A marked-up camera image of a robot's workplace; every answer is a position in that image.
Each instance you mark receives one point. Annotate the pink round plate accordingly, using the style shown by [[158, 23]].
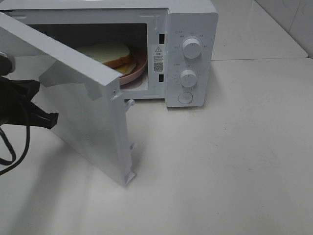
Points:
[[141, 62]]

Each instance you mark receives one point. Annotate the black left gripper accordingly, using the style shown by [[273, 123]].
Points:
[[16, 107]]

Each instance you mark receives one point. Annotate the white round knob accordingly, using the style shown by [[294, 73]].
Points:
[[188, 78], [191, 47]]

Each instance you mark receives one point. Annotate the white warning label sticker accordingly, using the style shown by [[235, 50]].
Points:
[[158, 58]]

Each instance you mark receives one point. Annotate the lower white round knob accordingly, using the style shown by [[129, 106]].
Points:
[[188, 78]]

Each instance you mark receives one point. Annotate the upper white round knob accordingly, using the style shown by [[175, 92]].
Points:
[[191, 47]]

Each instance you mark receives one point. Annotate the white microwave oven body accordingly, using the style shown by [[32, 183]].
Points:
[[140, 24]]

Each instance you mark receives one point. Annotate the toast bread sandwich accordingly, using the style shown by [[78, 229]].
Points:
[[115, 55]]

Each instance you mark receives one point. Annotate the round white door button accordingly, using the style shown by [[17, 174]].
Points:
[[185, 98]]

